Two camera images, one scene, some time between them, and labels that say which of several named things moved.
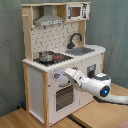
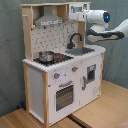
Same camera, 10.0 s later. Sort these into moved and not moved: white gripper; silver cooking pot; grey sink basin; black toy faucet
Moved: white gripper
Not moved: grey sink basin; black toy faucet; silver cooking pot
